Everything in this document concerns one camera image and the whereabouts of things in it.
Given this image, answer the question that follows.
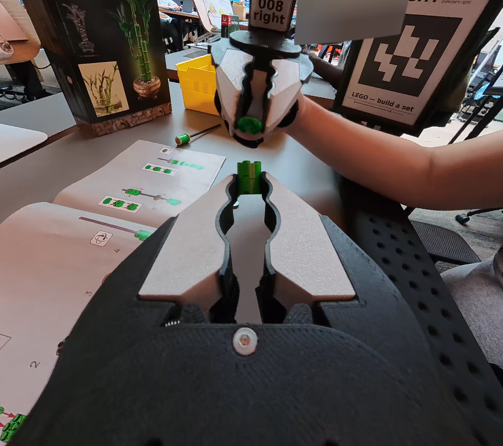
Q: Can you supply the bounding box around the person's right forearm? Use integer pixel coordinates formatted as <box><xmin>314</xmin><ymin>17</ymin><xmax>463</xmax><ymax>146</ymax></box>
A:
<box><xmin>290</xmin><ymin>94</ymin><xmax>503</xmax><ymax>211</ymax></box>

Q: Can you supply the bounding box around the open instruction booklet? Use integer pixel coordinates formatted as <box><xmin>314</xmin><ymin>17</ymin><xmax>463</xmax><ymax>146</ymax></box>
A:
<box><xmin>0</xmin><ymin>139</ymin><xmax>227</xmax><ymax>446</ymax></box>

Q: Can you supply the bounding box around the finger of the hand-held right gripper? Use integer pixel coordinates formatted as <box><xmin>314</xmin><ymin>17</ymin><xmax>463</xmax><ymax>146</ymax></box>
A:
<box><xmin>215</xmin><ymin>49</ymin><xmax>256</xmax><ymax>137</ymax></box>
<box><xmin>260</xmin><ymin>59</ymin><xmax>303</xmax><ymax>136</ymax></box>

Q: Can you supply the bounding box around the green round plate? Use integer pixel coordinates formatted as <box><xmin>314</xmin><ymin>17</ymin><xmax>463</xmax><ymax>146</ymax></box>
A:
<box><xmin>237</xmin><ymin>117</ymin><xmax>263</xmax><ymax>136</ymax></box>

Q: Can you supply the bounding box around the person's grey pants leg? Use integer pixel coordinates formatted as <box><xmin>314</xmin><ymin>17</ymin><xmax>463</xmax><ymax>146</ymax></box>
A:
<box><xmin>439</xmin><ymin>255</ymin><xmax>503</xmax><ymax>369</ymax></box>

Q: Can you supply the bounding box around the black bamboo set box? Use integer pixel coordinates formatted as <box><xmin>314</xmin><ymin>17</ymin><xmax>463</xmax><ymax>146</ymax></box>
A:
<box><xmin>23</xmin><ymin>0</ymin><xmax>173</xmax><ymax>137</ymax></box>

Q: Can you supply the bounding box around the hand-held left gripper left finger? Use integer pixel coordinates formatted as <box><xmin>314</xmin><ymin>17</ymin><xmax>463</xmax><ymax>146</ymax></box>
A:
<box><xmin>139</xmin><ymin>174</ymin><xmax>240</xmax><ymax>324</ymax></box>

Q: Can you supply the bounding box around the black perforated panel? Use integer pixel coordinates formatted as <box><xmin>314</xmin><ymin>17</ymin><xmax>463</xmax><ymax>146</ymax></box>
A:
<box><xmin>341</xmin><ymin>178</ymin><xmax>503</xmax><ymax>446</ymax></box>

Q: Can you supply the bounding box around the green lego cylinder brick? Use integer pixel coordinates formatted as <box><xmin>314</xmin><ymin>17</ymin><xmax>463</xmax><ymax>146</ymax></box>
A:
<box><xmin>237</xmin><ymin>160</ymin><xmax>263</xmax><ymax>195</ymax></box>

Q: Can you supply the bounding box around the green-tipped black axle rod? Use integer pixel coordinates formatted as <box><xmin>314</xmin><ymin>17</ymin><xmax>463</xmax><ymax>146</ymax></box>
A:
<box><xmin>175</xmin><ymin>124</ymin><xmax>222</xmax><ymax>147</ymax></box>

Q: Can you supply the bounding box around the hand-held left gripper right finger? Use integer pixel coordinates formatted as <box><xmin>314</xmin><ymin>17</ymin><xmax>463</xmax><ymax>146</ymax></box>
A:
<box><xmin>259</xmin><ymin>172</ymin><xmax>357</xmax><ymax>324</ymax></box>

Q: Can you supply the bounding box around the grey desk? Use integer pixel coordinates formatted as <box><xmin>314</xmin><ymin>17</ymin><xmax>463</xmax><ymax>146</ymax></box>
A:
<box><xmin>0</xmin><ymin>80</ymin><xmax>347</xmax><ymax>325</ymax></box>

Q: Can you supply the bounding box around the yellow storage bin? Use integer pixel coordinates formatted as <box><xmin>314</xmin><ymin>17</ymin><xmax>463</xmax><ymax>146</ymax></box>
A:
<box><xmin>175</xmin><ymin>54</ymin><xmax>221</xmax><ymax>117</ymax></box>

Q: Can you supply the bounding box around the black framed marker sign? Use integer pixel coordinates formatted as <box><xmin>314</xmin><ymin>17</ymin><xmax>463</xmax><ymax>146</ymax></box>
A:
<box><xmin>332</xmin><ymin>0</ymin><xmax>503</xmax><ymax>138</ymax></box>

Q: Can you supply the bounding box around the black mesh chair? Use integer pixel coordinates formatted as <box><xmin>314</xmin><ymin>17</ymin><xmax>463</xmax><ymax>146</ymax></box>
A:
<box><xmin>410</xmin><ymin>219</ymin><xmax>483</xmax><ymax>264</ymax></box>

